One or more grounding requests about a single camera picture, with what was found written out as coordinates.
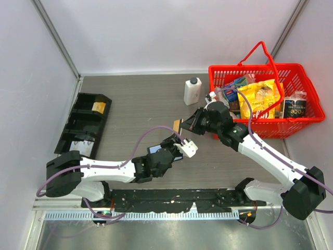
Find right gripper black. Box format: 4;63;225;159
180;107;221;135

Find gold VIP card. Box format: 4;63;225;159
173;119;183;134

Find black leather card holder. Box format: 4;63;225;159
147;145;183;161

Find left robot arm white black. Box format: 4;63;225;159
46;135;183;207

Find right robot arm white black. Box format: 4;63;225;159
180;102;326;220

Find white cards in tray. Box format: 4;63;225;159
69;141;94;157

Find yellow card in tray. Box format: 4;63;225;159
92;102;106;114

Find white bottle black cap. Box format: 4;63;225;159
184;77;202;106

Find blue box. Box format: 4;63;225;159
223;82;238;102

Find green sponge pack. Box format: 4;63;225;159
233;76;251;88

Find yellow Lays chips bag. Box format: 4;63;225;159
238;79;275;119

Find black compartment tray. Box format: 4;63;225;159
54;93;112;159

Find red plastic shopping basket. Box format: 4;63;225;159
208;41;326;139

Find orange snack box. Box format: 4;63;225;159
274;82;285;119

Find black snack package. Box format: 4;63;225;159
281;91;307;119

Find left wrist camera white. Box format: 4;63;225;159
174;139;198;158

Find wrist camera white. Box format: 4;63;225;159
204;91;217;109
174;139;198;158

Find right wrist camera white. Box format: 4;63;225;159
204;91;217;109

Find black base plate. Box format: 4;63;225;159
88;189;266;214

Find white cable duct rail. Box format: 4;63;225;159
44;209;239;221

